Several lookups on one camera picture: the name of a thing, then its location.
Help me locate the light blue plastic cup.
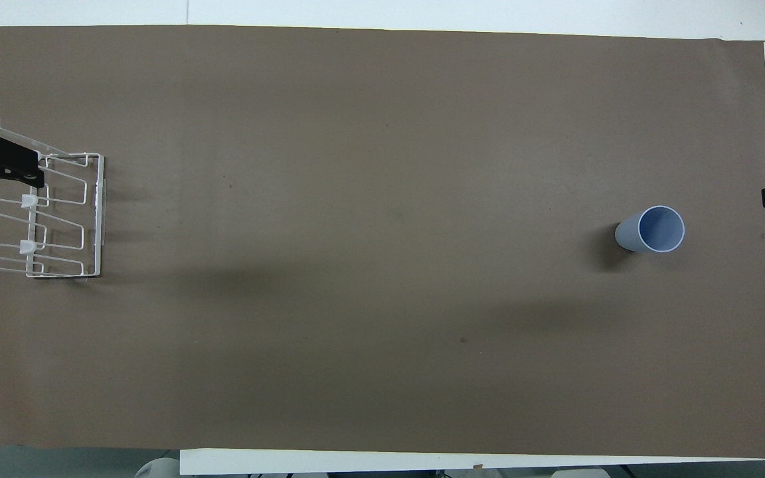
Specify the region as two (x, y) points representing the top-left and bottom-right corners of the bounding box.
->
(614, 204), (686, 254)

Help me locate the white wire cup rack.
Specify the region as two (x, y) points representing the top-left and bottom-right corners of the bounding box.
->
(0, 116), (106, 281)

